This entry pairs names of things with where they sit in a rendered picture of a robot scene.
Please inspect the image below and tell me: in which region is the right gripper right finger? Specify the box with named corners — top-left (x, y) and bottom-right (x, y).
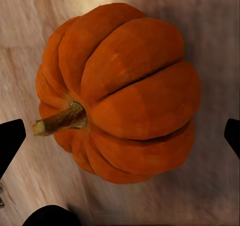
top-left (224, 119), bottom-right (240, 159)

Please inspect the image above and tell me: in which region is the pumpkin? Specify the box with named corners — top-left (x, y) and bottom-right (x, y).
top-left (31, 3), bottom-right (202, 184)

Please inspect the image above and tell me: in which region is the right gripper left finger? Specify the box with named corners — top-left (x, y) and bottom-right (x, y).
top-left (0, 119), bottom-right (26, 179)

